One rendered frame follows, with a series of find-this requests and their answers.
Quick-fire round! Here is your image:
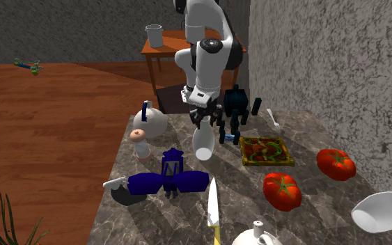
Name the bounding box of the white jug with blue handle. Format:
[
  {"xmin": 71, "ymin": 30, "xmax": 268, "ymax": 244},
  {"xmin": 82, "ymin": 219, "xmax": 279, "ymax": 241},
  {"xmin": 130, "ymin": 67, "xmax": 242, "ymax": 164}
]
[{"xmin": 132, "ymin": 100, "xmax": 168, "ymax": 139}]

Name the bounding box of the green and blue toy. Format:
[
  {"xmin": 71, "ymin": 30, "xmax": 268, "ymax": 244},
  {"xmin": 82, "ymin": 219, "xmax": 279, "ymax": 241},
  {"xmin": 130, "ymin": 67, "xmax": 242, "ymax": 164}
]
[{"xmin": 13, "ymin": 58, "xmax": 45, "ymax": 77}]

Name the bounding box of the wooden side table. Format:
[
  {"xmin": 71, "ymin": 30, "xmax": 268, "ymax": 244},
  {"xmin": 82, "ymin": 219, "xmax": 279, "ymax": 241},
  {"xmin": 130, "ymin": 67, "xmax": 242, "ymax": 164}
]
[{"xmin": 141, "ymin": 29, "xmax": 248, "ymax": 97}]

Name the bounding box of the large white vase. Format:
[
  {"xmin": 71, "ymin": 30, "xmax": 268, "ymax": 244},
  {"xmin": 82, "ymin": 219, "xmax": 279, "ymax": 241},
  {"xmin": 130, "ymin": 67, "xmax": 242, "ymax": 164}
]
[{"xmin": 350, "ymin": 185, "xmax": 392, "ymax": 234}]

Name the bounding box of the red tomato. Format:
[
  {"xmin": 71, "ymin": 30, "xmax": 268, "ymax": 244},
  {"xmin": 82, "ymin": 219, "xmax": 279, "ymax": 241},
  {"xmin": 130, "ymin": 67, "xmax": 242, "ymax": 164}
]
[
  {"xmin": 262, "ymin": 171, "xmax": 303, "ymax": 212},
  {"xmin": 315, "ymin": 148, "xmax": 357, "ymax": 182}
]

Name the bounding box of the white vase with narrow neck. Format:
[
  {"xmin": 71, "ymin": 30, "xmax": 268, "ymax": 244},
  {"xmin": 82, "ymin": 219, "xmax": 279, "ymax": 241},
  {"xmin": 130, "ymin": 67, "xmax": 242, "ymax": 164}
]
[{"xmin": 191, "ymin": 116, "xmax": 216, "ymax": 161}]

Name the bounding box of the white spoon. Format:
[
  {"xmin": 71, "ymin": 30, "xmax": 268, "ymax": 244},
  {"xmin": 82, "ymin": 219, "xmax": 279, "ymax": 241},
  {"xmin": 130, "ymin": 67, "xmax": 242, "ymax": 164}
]
[{"xmin": 266, "ymin": 108, "xmax": 283, "ymax": 134}]

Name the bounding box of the square pizza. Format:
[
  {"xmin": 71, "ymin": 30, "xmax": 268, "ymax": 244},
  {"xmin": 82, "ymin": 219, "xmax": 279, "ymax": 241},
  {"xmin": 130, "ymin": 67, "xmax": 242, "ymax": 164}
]
[{"xmin": 239, "ymin": 136, "xmax": 296, "ymax": 168}]

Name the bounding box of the black scoop with white handle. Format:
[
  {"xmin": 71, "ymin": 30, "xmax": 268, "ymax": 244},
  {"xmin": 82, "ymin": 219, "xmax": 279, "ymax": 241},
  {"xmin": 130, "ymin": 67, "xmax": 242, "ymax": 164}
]
[{"xmin": 102, "ymin": 175, "xmax": 148, "ymax": 207}]

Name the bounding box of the knife with yellow handle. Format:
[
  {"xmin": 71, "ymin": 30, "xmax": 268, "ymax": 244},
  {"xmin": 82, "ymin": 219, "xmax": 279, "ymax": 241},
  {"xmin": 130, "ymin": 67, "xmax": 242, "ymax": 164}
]
[{"xmin": 206, "ymin": 177, "xmax": 221, "ymax": 245}]

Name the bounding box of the dark robot stand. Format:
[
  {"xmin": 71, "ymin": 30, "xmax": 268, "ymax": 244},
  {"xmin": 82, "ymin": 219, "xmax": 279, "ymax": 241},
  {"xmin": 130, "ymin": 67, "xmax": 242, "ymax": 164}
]
[{"xmin": 155, "ymin": 84, "xmax": 196, "ymax": 115}]

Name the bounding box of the white cup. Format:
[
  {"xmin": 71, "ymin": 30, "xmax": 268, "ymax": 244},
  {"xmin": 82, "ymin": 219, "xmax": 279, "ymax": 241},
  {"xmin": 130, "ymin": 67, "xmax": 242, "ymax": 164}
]
[{"xmin": 144, "ymin": 24, "xmax": 164, "ymax": 49}]

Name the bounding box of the dark blue winged toy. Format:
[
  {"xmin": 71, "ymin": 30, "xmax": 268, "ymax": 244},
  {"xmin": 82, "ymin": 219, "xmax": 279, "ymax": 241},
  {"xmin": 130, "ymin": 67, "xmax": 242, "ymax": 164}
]
[{"xmin": 126, "ymin": 147, "xmax": 211, "ymax": 200}]

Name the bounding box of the green potted plant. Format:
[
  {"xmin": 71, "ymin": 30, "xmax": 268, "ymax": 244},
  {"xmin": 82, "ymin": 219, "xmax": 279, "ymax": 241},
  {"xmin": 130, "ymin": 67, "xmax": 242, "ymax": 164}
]
[{"xmin": 0, "ymin": 192, "xmax": 51, "ymax": 245}]

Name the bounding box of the white teapot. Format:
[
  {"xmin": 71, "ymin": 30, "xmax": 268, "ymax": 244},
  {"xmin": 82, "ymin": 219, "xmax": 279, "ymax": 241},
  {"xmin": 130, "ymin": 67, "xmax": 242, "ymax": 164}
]
[{"xmin": 230, "ymin": 220, "xmax": 283, "ymax": 245}]

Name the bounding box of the black wheeled rover toy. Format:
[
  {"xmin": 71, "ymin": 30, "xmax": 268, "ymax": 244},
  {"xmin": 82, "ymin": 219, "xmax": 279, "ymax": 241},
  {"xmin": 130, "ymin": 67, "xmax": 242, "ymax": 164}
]
[{"xmin": 216, "ymin": 84, "xmax": 263, "ymax": 145}]

